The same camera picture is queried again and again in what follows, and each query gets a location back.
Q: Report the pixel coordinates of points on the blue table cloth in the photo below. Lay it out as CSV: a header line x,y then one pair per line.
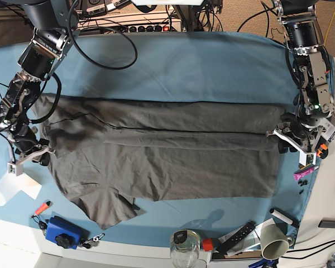
x,y
171,67

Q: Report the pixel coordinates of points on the glass jar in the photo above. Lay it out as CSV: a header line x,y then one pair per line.
x,y
184,248

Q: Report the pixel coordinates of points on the white black marker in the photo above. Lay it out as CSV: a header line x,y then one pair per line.
x,y
284,217

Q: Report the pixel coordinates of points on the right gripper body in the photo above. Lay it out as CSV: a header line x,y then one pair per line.
x,y
27,145

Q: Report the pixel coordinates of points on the grey T-shirt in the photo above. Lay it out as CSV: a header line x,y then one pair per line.
x,y
108,152

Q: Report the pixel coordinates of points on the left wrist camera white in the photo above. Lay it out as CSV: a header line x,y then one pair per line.
x,y
305,146

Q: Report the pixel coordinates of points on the blue clamp block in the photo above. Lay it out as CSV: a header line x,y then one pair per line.
x,y
64,233

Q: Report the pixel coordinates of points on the purple glue tube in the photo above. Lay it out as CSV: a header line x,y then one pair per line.
x,y
297,176

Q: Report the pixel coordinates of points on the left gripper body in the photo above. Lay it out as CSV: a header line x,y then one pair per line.
x,y
290,134

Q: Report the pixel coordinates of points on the power strip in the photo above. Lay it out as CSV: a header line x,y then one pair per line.
x,y
175,27

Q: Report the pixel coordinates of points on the black power adapter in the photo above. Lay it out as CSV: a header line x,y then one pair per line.
x,y
327,223

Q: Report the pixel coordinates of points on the white electronic box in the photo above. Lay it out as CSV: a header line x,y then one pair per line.
x,y
328,130

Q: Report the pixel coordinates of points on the papers under remote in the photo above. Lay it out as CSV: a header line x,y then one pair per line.
x,y
251,241

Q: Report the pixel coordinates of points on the metal carabiner keys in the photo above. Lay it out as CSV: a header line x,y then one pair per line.
x,y
92,242

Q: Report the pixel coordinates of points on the orange black utility knife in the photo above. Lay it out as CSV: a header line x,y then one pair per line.
x,y
321,149

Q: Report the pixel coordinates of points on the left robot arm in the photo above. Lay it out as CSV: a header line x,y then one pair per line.
x,y
311,64

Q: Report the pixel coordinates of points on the orange marker pen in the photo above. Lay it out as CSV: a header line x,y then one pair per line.
x,y
42,208

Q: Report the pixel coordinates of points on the white paper roll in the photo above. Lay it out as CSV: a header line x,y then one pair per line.
x,y
11,184

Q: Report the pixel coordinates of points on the grey-green mug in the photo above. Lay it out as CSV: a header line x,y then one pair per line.
x,y
274,243

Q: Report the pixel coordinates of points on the black remote control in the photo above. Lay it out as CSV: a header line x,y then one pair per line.
x,y
237,237

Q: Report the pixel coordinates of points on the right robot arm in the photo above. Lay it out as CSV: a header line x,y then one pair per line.
x,y
55,28

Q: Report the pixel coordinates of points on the red cube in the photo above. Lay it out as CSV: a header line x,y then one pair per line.
x,y
208,244

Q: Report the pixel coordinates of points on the small black screws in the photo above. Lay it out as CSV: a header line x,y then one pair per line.
x,y
302,183

